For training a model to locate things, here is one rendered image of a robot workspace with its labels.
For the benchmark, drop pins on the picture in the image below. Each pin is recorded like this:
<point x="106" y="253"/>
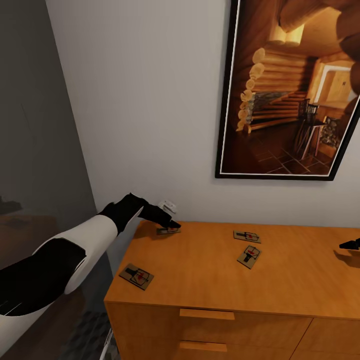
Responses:
<point x="291" y="89"/>

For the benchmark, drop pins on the door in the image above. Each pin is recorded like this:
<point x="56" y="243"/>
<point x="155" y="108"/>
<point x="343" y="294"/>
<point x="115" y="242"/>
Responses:
<point x="44" y="184"/>

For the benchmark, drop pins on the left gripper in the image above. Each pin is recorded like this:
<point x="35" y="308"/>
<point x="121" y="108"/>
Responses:
<point x="161" y="217"/>

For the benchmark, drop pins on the mousetrap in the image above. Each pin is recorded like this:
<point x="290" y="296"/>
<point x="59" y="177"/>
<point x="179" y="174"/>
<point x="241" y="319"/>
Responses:
<point x="137" y="276"/>
<point x="250" y="256"/>
<point x="247" y="236"/>
<point x="165" y="231"/>

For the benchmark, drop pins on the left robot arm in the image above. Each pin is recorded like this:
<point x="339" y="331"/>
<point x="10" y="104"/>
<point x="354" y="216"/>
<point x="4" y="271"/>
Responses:
<point x="29" y="287"/>

